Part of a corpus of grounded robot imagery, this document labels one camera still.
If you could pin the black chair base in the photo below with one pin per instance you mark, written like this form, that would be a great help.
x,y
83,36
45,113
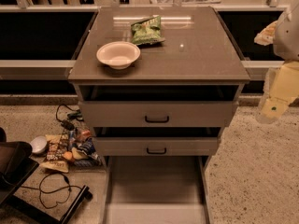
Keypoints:
x,y
15,167

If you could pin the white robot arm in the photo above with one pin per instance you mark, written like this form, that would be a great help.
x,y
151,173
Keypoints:
x,y
283,34

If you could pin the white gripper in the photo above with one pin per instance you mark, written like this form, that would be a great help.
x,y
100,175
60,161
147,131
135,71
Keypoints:
x,y
288,37

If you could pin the orange fruit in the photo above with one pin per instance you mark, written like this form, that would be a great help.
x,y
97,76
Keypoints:
x,y
68,156

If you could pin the grey top drawer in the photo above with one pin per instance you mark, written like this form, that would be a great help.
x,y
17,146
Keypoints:
x,y
157,114

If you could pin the grey middle drawer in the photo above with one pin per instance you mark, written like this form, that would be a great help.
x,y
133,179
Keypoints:
x,y
136,146

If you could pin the grey drawer cabinet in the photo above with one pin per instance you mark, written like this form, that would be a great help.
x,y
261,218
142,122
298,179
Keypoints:
x,y
197,62

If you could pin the grey drawer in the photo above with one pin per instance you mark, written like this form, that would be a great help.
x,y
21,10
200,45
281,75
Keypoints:
x,y
157,114
156,190
136,146

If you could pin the brown snack bag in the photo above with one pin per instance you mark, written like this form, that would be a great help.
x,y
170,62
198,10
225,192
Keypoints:
x,y
54,160

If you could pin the blue snack packet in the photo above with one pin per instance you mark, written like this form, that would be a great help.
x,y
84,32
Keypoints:
x,y
85,155

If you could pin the small white dome bowl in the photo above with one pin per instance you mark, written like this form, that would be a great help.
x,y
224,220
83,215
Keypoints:
x,y
38,144

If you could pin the grey bottom drawer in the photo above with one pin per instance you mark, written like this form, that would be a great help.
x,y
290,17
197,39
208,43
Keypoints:
x,y
156,190

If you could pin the green chip bag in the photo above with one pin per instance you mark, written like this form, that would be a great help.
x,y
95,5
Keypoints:
x,y
147,31

